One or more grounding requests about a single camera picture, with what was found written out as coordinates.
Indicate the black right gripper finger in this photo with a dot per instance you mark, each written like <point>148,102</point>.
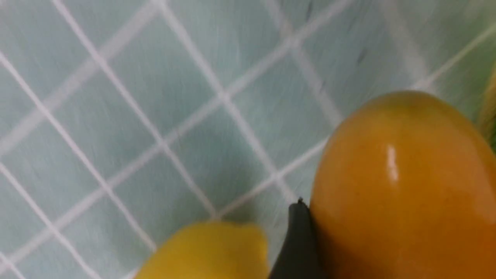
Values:
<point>298,257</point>

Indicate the green checkered tablecloth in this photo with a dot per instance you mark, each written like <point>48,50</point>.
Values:
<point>124,120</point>

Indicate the orange mango toy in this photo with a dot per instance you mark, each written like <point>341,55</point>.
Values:
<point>405,189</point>

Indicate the yellow lemon toy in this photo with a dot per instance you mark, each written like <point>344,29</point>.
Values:
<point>211,250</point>

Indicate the green glass leaf plate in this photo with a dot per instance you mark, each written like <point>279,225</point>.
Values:
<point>486,121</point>

